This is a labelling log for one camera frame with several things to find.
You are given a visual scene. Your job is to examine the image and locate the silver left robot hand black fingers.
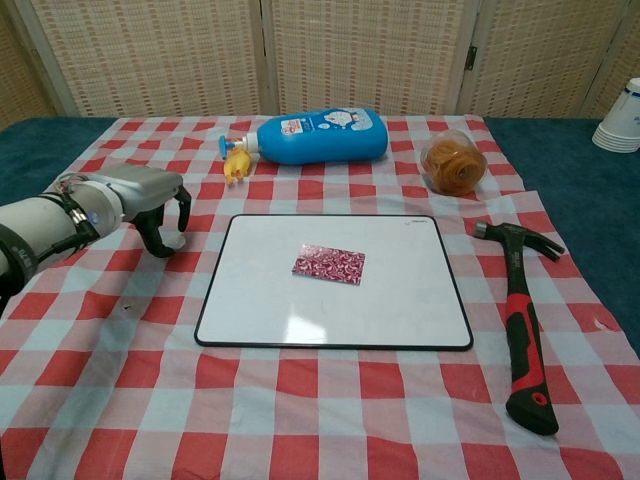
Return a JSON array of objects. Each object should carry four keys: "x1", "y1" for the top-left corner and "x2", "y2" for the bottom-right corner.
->
[{"x1": 97, "y1": 167, "x2": 192, "y2": 259}]

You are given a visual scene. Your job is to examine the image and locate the pink patterned small packet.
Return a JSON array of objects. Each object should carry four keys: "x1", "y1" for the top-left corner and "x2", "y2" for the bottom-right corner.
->
[{"x1": 291, "y1": 243, "x2": 367, "y2": 288}]

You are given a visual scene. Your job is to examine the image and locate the yellow rubber chicken toy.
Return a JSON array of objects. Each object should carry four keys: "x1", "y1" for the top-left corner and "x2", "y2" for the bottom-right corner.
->
[{"x1": 223, "y1": 149, "x2": 254, "y2": 186}]

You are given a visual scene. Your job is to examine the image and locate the woven folding screen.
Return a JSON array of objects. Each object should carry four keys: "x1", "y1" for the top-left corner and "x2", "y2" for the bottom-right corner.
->
[{"x1": 0, "y1": 0, "x2": 640, "y2": 121}]

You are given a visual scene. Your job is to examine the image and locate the blue pump bottle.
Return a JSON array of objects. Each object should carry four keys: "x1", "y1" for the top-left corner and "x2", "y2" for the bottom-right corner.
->
[{"x1": 217, "y1": 107, "x2": 390, "y2": 166}]

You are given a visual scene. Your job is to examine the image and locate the red white checkered tablecloth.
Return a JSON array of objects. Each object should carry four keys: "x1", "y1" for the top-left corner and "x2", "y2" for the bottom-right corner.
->
[{"x1": 0, "y1": 115, "x2": 640, "y2": 480}]

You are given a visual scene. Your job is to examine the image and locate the clear jar of rubber bands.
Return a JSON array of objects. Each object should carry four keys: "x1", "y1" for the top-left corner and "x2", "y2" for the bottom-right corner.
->
[{"x1": 420, "y1": 128, "x2": 488, "y2": 197}]

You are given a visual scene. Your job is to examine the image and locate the black red claw hammer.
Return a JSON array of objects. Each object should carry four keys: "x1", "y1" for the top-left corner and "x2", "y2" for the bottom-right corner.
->
[{"x1": 474, "y1": 220, "x2": 567, "y2": 436}]

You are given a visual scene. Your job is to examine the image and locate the white rectangular board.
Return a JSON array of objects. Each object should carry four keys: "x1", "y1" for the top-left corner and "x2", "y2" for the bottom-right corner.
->
[{"x1": 193, "y1": 214, "x2": 475, "y2": 351}]

